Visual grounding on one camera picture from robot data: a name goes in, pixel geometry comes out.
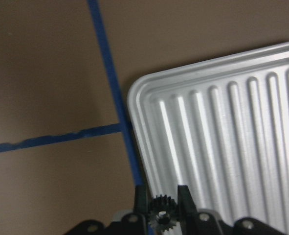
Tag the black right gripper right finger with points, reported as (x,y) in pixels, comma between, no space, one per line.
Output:
(193,222)

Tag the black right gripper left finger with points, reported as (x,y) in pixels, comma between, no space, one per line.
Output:
(140,211)

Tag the small black bearing gear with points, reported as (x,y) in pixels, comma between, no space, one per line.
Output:
(163,213)

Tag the ribbed aluminium tray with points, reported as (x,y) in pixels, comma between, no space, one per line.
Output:
(221,127)

